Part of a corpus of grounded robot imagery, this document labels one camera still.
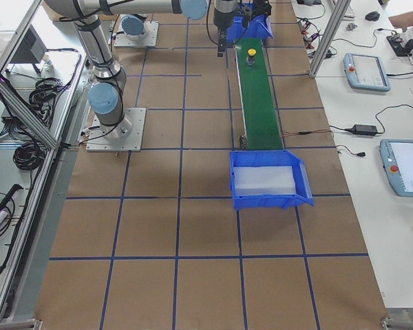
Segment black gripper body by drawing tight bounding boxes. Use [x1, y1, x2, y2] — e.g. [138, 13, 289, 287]
[252, 0, 272, 17]
[213, 0, 235, 30]

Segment yellow push button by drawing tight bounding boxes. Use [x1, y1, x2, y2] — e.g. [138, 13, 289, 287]
[246, 48, 257, 66]

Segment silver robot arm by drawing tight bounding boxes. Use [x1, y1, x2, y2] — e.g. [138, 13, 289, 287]
[65, 1, 237, 140]
[46, 0, 272, 57]

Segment person forearm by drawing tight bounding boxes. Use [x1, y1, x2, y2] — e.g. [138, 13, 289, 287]
[389, 11, 413, 30]

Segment left blue plastic bin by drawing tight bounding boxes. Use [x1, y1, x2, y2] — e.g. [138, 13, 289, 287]
[226, 15, 273, 43]

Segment blue plastic bin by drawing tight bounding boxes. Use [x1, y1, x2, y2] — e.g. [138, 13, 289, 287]
[226, 15, 273, 43]
[229, 150, 315, 210]

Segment green conveyor belt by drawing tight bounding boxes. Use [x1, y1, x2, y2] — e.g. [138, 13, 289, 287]
[235, 38, 283, 151]

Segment black computer mouse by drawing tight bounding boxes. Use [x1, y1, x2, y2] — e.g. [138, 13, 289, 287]
[365, 11, 381, 21]

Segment upper teach pendant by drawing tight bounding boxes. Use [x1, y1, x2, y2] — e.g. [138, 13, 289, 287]
[343, 53, 390, 92]

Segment teach pendant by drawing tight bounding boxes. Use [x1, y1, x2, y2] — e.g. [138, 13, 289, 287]
[343, 53, 390, 92]
[379, 139, 413, 197]

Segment white foam in right bin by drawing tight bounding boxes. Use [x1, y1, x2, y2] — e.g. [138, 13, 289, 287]
[233, 166, 296, 195]

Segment black power adapter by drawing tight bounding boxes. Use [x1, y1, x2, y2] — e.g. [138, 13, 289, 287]
[345, 124, 379, 136]

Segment right blue plastic bin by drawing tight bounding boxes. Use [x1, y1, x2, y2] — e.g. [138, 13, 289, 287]
[229, 150, 315, 210]

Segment grey control box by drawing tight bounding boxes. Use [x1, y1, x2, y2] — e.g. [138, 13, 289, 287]
[10, 25, 47, 74]

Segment lower teach pendant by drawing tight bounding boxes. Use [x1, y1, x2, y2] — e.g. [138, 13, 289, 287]
[379, 139, 413, 197]

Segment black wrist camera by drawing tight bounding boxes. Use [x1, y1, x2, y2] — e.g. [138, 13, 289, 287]
[239, 5, 253, 28]

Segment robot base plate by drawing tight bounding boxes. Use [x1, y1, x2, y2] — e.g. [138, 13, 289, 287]
[85, 108, 147, 152]
[114, 20, 159, 48]

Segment aluminium frame post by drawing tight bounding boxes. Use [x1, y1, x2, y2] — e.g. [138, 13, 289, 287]
[308, 0, 350, 78]

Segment red black wire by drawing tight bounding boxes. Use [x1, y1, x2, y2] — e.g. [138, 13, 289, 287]
[280, 129, 334, 138]

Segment coiled black cables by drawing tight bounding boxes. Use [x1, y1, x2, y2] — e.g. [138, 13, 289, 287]
[28, 77, 70, 114]

